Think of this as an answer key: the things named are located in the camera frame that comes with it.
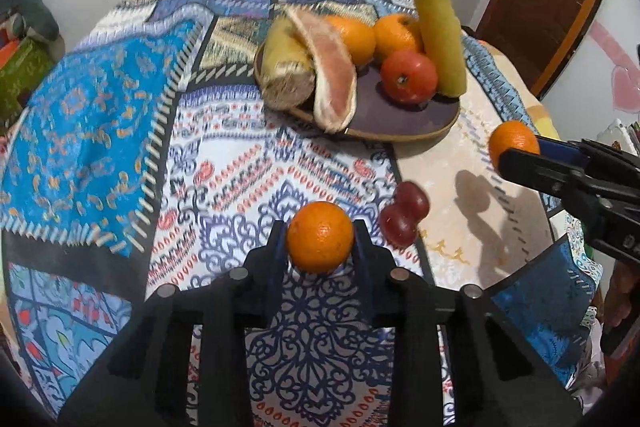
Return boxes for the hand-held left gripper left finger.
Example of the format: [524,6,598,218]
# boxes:
[57,221,289,427]

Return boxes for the patchwork patterned blanket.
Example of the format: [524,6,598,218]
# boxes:
[0,0,601,427]

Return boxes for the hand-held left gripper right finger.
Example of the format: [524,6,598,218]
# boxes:
[352,219,582,427]

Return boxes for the yellow cartoon bedsheet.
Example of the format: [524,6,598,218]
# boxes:
[480,38,562,142]

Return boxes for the small tangerine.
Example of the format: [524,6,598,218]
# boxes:
[286,201,355,274]
[488,120,542,170]

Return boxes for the yellow-green sugarcane piece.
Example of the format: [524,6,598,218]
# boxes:
[411,0,468,98]
[261,14,317,110]

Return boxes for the round dark wooden plate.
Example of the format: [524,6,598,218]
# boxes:
[253,34,461,142]

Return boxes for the person's right hand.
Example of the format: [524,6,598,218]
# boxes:
[602,257,640,334]

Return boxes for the large orange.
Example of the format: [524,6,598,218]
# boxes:
[325,16,377,66]
[374,13,425,60]

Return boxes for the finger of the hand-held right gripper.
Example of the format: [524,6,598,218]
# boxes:
[499,147,592,198]
[536,135,601,169]

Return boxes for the white papers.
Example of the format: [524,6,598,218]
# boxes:
[595,119,640,156]

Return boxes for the grey shark plush toy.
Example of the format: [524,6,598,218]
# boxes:
[0,0,61,44]

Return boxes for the peeled pomelo segment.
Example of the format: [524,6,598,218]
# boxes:
[285,4,359,134]

